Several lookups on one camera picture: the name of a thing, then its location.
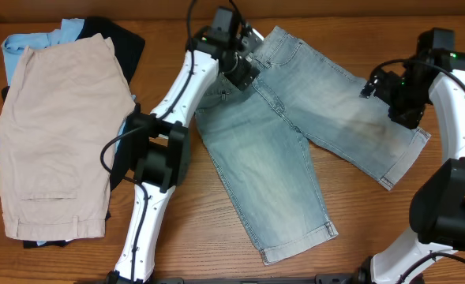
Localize light blue denim shorts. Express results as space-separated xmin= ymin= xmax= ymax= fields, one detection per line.
xmin=195 ymin=27 xmax=430 ymax=265

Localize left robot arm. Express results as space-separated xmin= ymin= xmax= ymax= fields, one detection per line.
xmin=105 ymin=5 xmax=264 ymax=283

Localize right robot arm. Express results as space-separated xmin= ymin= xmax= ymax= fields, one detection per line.
xmin=315 ymin=28 xmax=465 ymax=284

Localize black garment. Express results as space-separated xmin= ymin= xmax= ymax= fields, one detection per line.
xmin=1 ymin=17 xmax=145 ymax=249

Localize beige shorts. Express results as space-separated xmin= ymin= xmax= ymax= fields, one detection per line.
xmin=0 ymin=32 xmax=137 ymax=241

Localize light blue shirt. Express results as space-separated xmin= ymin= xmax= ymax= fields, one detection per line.
xmin=0 ymin=18 xmax=137 ymax=245

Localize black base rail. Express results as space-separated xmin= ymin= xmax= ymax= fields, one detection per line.
xmin=146 ymin=274 xmax=352 ymax=284

